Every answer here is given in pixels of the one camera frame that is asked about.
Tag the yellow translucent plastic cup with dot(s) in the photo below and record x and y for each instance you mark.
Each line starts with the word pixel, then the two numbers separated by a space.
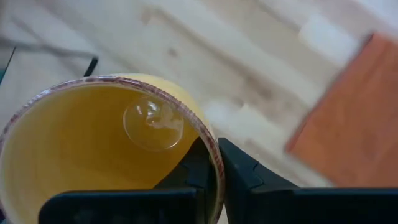
pixel 77 140

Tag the white rectangular block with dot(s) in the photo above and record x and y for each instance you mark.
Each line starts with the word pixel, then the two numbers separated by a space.
pixel 326 37

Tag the black tape strip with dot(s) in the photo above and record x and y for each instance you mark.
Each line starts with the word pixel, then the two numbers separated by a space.
pixel 90 66

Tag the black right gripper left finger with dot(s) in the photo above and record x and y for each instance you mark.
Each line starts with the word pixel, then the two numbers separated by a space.
pixel 130 207

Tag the brown wooden shelf board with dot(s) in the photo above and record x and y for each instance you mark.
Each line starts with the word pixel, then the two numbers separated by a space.
pixel 354 118

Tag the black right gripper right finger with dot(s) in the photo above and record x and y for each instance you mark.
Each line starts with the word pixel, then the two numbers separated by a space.
pixel 280 205

